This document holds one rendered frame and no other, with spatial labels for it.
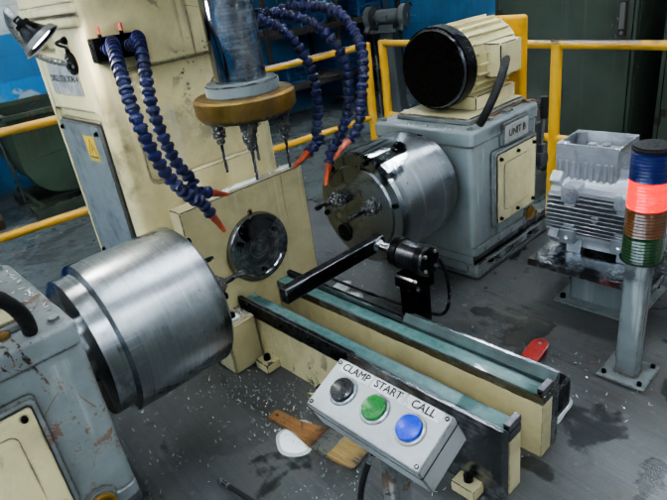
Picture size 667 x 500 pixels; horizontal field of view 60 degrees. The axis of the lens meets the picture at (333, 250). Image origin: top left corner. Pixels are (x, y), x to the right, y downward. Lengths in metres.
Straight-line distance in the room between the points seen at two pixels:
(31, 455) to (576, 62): 3.81
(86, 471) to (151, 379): 0.14
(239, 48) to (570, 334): 0.82
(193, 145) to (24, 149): 3.90
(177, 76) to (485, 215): 0.74
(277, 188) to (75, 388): 0.59
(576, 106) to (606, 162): 3.00
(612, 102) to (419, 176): 2.95
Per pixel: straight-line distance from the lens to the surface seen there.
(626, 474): 0.99
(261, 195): 1.18
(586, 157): 1.22
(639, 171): 0.96
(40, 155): 5.11
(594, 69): 4.10
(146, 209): 1.19
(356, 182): 1.21
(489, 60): 1.41
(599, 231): 1.22
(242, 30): 1.01
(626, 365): 1.14
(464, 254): 1.40
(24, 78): 6.14
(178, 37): 1.20
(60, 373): 0.81
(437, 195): 1.23
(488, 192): 1.38
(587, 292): 1.33
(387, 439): 0.64
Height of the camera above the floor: 1.51
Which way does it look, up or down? 26 degrees down
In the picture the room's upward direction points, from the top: 8 degrees counter-clockwise
